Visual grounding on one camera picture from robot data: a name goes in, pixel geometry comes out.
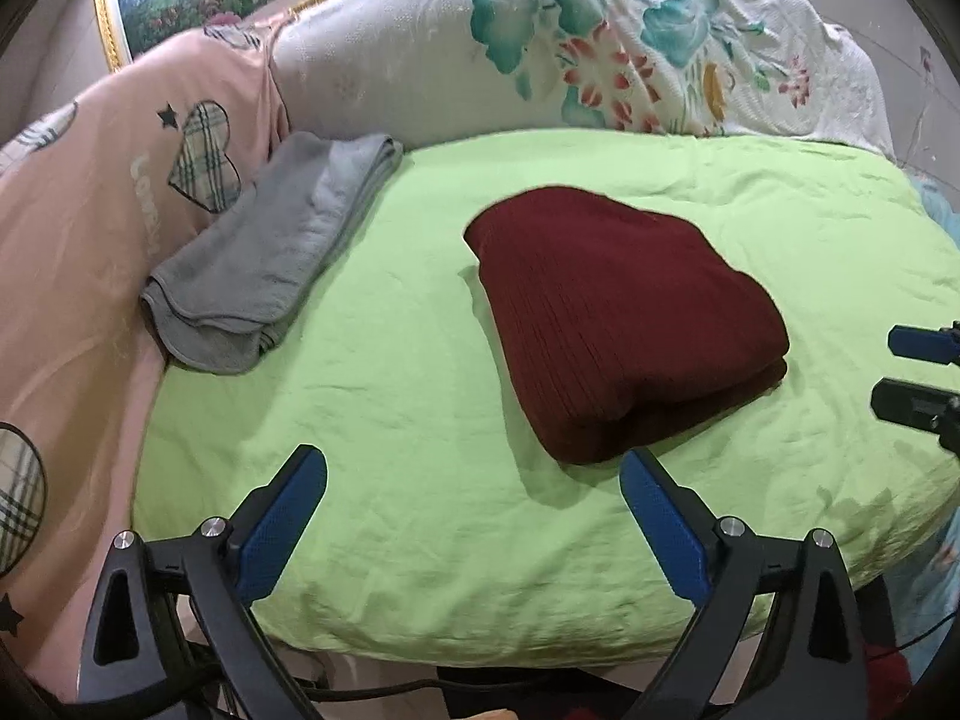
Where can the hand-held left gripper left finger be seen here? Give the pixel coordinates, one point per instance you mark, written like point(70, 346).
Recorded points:
point(279, 517)

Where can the pink heart print duvet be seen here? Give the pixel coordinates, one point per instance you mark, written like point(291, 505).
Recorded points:
point(82, 240)

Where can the white floral pillow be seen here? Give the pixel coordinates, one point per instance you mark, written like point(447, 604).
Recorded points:
point(600, 45)

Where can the grey folded cloth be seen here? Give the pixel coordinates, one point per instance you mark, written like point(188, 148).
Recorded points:
point(262, 262)

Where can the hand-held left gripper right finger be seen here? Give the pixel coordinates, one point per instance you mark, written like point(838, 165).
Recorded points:
point(664, 521)

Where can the maroon knit sweater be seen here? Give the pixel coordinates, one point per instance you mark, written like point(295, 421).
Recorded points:
point(622, 315)

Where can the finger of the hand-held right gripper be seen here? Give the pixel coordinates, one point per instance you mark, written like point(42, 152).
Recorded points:
point(926, 345)
point(911, 401)

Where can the green bed sheet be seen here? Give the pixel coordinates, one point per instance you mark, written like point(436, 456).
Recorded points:
point(420, 427)

